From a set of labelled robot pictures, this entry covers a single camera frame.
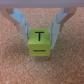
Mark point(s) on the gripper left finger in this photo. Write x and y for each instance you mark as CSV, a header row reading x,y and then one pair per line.
x,y
20,23

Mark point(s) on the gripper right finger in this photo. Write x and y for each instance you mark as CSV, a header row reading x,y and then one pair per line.
x,y
59,22

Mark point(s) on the yellow block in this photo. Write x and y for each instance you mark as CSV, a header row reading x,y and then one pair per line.
x,y
39,41

